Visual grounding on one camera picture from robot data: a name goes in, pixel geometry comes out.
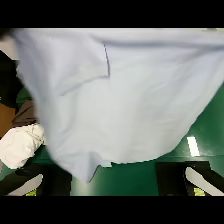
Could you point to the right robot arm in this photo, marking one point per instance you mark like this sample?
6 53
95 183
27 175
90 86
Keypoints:
196 180

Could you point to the light blue shirt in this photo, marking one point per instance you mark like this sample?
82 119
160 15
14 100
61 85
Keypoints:
133 100

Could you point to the white garment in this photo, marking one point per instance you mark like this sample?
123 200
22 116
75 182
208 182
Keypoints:
18 145

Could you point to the brown garment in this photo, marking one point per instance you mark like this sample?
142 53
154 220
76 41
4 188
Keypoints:
27 115

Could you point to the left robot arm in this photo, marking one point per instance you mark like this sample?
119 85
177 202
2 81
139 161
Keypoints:
25 183

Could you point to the green garment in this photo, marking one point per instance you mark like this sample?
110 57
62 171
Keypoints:
22 96

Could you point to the black garment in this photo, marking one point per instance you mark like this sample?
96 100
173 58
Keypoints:
7 80

